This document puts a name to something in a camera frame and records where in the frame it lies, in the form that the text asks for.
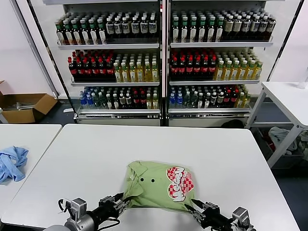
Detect white metal frame table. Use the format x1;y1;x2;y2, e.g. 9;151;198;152
244;81;308;169

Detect open cardboard box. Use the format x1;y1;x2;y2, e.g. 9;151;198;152
0;80;59;124

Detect crumpled light blue cloth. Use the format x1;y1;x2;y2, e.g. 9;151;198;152
0;145;30;185

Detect black camera cable loop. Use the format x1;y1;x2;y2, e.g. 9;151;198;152
57;199;68;215

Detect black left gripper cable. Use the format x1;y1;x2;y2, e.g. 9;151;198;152
97;217;120;231

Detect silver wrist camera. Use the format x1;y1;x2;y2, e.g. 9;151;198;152
64;197;88;221
231;206;250;226

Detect silver metal parts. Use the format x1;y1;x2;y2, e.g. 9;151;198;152
2;102;37;112

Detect dark plastic storage bin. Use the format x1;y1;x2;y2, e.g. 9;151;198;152
255;127;308;170

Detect dark bottle green cap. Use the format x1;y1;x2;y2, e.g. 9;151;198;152
56;22;65;46
89;19;99;45
197;16;207;43
98;19;107;45
206;16;216;43
73;20;82;46
64;21;73;46
215;16;224;43
180;16;189;43
81;20;90;45
171;16;180;43
189;16;198;43

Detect cola bottle red cap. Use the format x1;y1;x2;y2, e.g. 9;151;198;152
106;57;116;82
201;56;209;81
208;56;217;80
99;58;107;82
91;58;100;82
84;58;92;82
76;58;85;82
178;56;187;81
170;56;179;81
193;56;202;81
185;56;194;81
68;57;77;82

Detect grey crumpled garment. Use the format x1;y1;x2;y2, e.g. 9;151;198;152
268;127;299;153

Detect green polo shirt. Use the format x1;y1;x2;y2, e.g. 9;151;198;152
121;160;196;214

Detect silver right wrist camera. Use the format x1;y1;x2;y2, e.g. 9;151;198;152
231;206;250;226

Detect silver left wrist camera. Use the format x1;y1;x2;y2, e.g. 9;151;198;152
64;197;88;221

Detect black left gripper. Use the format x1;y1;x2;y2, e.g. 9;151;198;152
92;192;132;224

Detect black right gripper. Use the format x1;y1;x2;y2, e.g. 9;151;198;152
185;199;233;230

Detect pale crumpled garment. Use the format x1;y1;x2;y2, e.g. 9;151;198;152
297;131;308;162

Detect glass cooler door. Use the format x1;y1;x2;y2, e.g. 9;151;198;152
266;0;308;84
11;0;77;118

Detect black bag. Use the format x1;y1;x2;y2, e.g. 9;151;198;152
220;119;245;129

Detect white beverage display shelf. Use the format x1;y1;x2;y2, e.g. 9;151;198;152
42;0;167;128
166;0;287;128

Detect dark bottle beige label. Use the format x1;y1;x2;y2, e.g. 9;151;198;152
224;15;234;41
233;15;242;41

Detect dark tea bottle blue label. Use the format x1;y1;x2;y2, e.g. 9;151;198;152
114;17;122;39
131;16;140;39
140;16;149;39
250;15;259;40
258;15;268;40
267;14;277;40
106;18;115;39
242;15;251;40
148;15;157;38
121;17;130;39

